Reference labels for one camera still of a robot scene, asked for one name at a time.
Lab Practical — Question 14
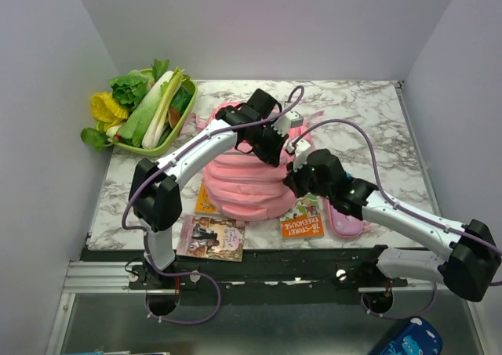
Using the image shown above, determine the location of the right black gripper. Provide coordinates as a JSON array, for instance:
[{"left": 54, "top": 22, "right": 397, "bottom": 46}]
[{"left": 282, "top": 154, "right": 333, "bottom": 200}]

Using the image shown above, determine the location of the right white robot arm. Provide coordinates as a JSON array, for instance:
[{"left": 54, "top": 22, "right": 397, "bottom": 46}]
[{"left": 283, "top": 146, "right": 501, "bottom": 302}]

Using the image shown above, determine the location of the green lettuce toy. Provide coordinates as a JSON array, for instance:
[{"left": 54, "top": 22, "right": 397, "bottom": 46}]
[{"left": 108, "top": 59, "right": 170, "bottom": 111}]

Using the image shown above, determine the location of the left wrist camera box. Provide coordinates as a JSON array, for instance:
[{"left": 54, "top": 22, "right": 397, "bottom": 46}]
[{"left": 272, "top": 111, "right": 304, "bottom": 136}]

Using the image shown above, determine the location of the yellow flower toy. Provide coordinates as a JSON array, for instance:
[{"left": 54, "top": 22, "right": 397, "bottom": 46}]
[{"left": 90, "top": 92, "right": 129, "bottom": 124}]

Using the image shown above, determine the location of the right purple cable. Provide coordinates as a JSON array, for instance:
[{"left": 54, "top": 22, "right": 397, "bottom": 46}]
[{"left": 288, "top": 118, "right": 502, "bottom": 321}]

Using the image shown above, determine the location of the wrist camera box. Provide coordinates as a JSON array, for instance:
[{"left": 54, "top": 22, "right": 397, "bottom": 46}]
[
  {"left": 272, "top": 111, "right": 304, "bottom": 136},
  {"left": 286, "top": 138, "right": 312, "bottom": 172}
]

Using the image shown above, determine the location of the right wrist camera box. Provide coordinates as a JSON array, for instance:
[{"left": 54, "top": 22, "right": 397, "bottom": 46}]
[{"left": 286, "top": 138, "right": 312, "bottom": 172}]

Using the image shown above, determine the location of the pink school backpack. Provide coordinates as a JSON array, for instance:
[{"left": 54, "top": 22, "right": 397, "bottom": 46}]
[{"left": 202, "top": 144, "right": 296, "bottom": 222}]

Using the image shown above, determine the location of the aluminium frame rail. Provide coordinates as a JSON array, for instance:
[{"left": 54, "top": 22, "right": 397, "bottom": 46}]
[{"left": 62, "top": 260, "right": 134, "bottom": 294}]

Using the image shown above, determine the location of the white napa cabbage toy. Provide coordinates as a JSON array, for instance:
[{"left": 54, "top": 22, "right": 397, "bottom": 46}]
[{"left": 115, "top": 67, "right": 193, "bottom": 150}]

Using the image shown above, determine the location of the green vegetable tray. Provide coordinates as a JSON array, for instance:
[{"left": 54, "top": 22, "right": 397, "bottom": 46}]
[{"left": 110, "top": 77, "right": 198, "bottom": 157}]

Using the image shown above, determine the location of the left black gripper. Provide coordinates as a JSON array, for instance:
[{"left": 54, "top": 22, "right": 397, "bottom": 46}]
[{"left": 249, "top": 121, "right": 288, "bottom": 166}]

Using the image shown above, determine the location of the pink illustrated storybook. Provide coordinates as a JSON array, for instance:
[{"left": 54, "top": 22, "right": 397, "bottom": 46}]
[{"left": 176, "top": 216, "right": 246, "bottom": 263}]

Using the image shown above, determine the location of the orange paperback book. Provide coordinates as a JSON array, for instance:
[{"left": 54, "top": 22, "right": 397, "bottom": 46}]
[{"left": 195, "top": 182, "right": 217, "bottom": 215}]

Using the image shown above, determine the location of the purple cable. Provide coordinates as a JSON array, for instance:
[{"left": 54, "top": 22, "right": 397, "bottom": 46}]
[
  {"left": 121, "top": 85, "right": 305, "bottom": 324},
  {"left": 288, "top": 118, "right": 502, "bottom": 321}
]

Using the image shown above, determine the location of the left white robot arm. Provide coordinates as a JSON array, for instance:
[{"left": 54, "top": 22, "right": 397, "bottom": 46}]
[{"left": 124, "top": 89, "right": 296, "bottom": 288}]

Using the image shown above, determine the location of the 78-storey treehouse book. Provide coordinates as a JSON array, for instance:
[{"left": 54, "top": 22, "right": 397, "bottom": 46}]
[{"left": 280, "top": 194, "right": 324, "bottom": 239}]

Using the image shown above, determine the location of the pink cartoon pencil case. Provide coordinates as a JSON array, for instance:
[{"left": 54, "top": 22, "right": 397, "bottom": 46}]
[{"left": 323, "top": 198, "right": 371, "bottom": 239}]

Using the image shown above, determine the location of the blue shark pencil case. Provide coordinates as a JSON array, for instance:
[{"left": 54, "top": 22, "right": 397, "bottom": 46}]
[{"left": 369, "top": 317, "right": 443, "bottom": 355}]

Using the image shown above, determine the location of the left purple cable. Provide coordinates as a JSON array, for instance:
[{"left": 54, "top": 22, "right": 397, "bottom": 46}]
[{"left": 121, "top": 85, "right": 305, "bottom": 324}]

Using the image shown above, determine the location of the black mounting base rail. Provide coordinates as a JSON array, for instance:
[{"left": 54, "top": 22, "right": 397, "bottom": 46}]
[{"left": 80, "top": 248, "right": 408, "bottom": 310}]

